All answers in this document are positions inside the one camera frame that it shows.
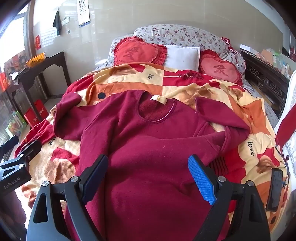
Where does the floral folded quilt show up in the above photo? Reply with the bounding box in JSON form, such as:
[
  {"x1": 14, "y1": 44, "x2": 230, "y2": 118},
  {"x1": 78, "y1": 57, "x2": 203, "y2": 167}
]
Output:
[{"x1": 107, "y1": 24, "x2": 246, "y2": 75}]

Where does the black smartphone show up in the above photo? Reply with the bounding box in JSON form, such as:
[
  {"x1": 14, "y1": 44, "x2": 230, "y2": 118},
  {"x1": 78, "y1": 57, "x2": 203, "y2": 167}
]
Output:
[{"x1": 266, "y1": 168, "x2": 283, "y2": 212}]

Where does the black cable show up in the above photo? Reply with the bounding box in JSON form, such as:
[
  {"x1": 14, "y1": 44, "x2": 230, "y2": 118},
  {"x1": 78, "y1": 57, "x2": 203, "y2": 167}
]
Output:
[{"x1": 275, "y1": 143, "x2": 291, "y2": 186}]

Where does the dark wooden side table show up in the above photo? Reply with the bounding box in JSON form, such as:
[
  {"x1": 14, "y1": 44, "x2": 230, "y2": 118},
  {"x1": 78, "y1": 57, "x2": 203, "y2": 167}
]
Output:
[{"x1": 5, "y1": 51, "x2": 72, "y2": 122}]

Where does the orange red patterned blanket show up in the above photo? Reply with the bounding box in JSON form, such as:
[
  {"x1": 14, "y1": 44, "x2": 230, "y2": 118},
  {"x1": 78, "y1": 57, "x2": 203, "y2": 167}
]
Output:
[{"x1": 16, "y1": 63, "x2": 290, "y2": 232}]

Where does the white pillow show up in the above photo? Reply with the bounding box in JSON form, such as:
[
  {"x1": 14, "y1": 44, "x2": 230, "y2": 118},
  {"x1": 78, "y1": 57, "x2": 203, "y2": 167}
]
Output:
[{"x1": 164, "y1": 45, "x2": 201, "y2": 71}]

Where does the dark hanging cloth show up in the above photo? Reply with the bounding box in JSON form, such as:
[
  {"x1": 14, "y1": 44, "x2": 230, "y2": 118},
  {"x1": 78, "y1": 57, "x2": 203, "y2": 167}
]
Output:
[{"x1": 53, "y1": 10, "x2": 62, "y2": 36}]

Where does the red heart pillow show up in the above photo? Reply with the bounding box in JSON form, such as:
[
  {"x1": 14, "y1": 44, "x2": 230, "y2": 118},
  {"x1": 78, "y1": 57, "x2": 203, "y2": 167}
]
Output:
[
  {"x1": 199, "y1": 49, "x2": 243, "y2": 86},
  {"x1": 114, "y1": 36, "x2": 168, "y2": 65}
]

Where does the dark carved wooden bed frame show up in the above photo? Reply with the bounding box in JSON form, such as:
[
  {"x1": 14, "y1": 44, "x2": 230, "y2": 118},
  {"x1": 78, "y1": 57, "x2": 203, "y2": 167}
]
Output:
[{"x1": 240, "y1": 50, "x2": 289, "y2": 117}]

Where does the red gift bag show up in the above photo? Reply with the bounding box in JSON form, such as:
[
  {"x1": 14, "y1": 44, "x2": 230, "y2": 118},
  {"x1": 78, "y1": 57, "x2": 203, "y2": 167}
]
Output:
[
  {"x1": 35, "y1": 99, "x2": 49, "y2": 120},
  {"x1": 24, "y1": 108, "x2": 40, "y2": 128}
]

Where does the left red heart pillow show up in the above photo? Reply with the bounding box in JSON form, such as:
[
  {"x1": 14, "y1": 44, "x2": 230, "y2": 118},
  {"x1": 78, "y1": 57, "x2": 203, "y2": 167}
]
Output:
[{"x1": 114, "y1": 36, "x2": 168, "y2": 65}]

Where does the red box on table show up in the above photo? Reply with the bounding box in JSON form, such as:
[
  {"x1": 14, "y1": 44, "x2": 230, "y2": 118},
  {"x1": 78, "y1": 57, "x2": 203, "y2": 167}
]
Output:
[{"x1": 0, "y1": 72, "x2": 10, "y2": 91}]

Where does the wall calendar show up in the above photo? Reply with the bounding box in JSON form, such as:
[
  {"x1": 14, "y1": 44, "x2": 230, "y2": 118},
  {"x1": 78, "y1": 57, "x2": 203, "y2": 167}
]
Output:
[{"x1": 77, "y1": 0, "x2": 90, "y2": 28}]

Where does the green colourful box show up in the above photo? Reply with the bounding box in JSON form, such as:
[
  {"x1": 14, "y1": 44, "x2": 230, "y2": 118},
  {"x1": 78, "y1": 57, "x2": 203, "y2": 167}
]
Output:
[{"x1": 6, "y1": 111, "x2": 27, "y2": 137}]

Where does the red wall sticker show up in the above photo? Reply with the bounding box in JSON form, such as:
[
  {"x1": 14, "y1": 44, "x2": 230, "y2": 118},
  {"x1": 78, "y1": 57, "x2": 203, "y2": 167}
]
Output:
[{"x1": 35, "y1": 35, "x2": 41, "y2": 50}]

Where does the right red heart pillow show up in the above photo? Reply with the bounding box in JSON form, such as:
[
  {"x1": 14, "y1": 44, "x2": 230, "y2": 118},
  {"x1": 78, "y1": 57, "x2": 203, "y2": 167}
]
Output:
[{"x1": 199, "y1": 49, "x2": 243, "y2": 86}]

